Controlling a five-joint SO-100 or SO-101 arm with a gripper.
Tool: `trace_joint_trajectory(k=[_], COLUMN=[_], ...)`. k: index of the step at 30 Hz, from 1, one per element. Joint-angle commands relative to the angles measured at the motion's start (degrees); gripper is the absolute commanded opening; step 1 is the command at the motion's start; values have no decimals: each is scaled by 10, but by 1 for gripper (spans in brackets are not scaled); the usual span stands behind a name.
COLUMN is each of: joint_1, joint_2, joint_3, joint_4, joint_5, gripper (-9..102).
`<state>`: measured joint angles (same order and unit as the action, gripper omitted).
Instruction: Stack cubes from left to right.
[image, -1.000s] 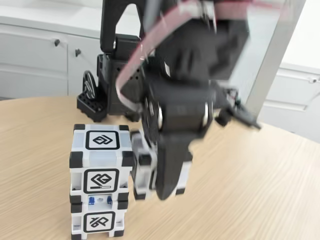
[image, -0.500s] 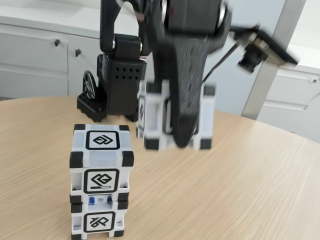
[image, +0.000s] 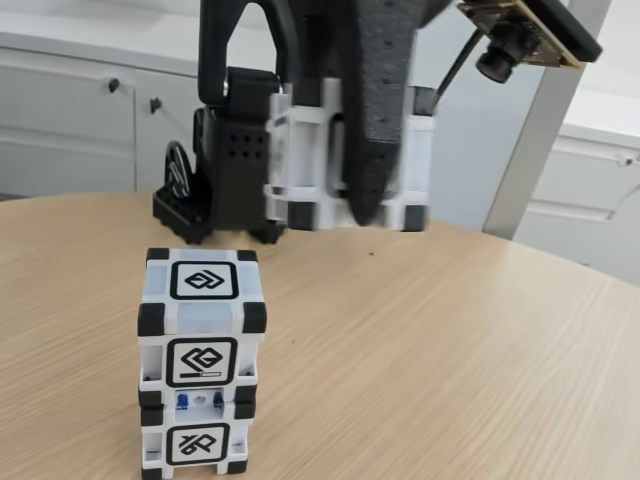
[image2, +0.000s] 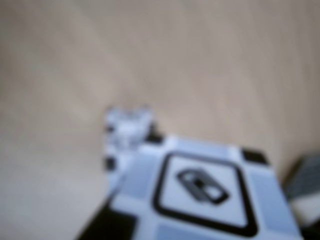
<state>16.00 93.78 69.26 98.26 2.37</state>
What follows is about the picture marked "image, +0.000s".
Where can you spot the black gripper camera module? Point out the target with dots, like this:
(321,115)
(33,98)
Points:
(500,62)

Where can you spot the grey metal pillar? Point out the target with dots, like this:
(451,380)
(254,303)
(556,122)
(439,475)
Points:
(545,150)

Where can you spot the silver cabinet lock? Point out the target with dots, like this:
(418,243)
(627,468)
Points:
(626,161)

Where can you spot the white cube with diamond glyph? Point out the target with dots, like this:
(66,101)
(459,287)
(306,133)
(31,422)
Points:
(202,282)

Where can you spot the black table clamp with knob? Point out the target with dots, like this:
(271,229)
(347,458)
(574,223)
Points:
(180,215)

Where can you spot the white cube with lightning glyph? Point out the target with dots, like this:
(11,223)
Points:
(310,150)

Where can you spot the white low cabinet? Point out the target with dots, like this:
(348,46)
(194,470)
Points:
(60,125)

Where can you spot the black cabinet lock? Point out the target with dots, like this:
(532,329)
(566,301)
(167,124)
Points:
(114,85)
(156,104)

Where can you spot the white drawer cabinet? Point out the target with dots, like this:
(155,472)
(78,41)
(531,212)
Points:
(580,190)

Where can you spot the white cube with blue LEDs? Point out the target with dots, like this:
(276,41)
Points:
(197,442)

